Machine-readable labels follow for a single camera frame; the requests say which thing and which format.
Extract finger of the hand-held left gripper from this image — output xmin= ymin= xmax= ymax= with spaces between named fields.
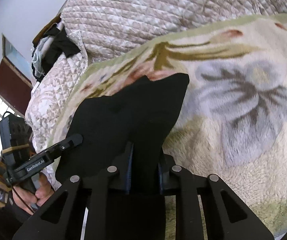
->
xmin=47 ymin=133 xmax=84 ymax=161

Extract person's left hand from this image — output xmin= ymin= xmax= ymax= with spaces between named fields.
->
xmin=12 ymin=173 xmax=56 ymax=215

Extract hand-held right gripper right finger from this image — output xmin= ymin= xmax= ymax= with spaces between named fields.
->
xmin=158 ymin=152 xmax=275 ymax=240

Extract floral fleece blanket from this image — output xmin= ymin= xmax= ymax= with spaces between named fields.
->
xmin=50 ymin=14 xmax=287 ymax=240

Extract wooden headboard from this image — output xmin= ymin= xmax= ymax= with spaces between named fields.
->
xmin=32 ymin=15 xmax=64 ymax=48

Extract dark brown wooden cabinet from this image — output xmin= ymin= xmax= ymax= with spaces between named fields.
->
xmin=0 ymin=57 xmax=33 ymax=115

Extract beige quilted bedspread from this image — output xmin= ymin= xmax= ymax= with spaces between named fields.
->
xmin=25 ymin=0 xmax=287 ymax=140

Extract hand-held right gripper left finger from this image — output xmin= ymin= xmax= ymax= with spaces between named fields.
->
xmin=12 ymin=141 xmax=134 ymax=240

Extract black garment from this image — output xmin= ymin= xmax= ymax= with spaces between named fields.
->
xmin=34 ymin=27 xmax=81 ymax=80

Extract black pants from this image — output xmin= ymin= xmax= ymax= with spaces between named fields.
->
xmin=55 ymin=72 xmax=190 ymax=240

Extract framed glass panel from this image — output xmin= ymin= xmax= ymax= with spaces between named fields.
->
xmin=2 ymin=34 xmax=31 ymax=80

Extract pale grey-blue garment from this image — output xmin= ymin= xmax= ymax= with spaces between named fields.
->
xmin=31 ymin=36 xmax=56 ymax=77

